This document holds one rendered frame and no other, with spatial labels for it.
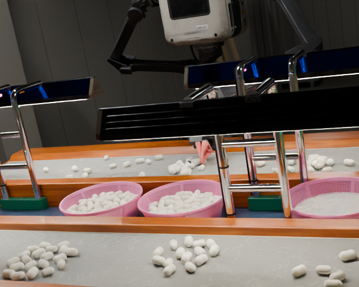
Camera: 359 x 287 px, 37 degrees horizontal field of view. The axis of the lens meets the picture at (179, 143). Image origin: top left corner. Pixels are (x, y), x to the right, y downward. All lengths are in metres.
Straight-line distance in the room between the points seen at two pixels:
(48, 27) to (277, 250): 3.08
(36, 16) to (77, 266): 2.82
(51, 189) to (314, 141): 0.96
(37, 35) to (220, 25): 1.92
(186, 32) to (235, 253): 1.36
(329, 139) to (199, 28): 0.80
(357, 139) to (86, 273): 1.06
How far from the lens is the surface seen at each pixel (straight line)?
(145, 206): 1.65
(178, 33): 2.46
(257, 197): 1.65
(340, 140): 1.97
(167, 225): 1.44
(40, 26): 4.02
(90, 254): 1.43
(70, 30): 4.24
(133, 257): 1.36
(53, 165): 2.34
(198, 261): 1.25
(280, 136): 1.31
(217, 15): 2.36
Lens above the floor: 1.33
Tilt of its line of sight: 15 degrees down
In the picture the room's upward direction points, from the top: 10 degrees counter-clockwise
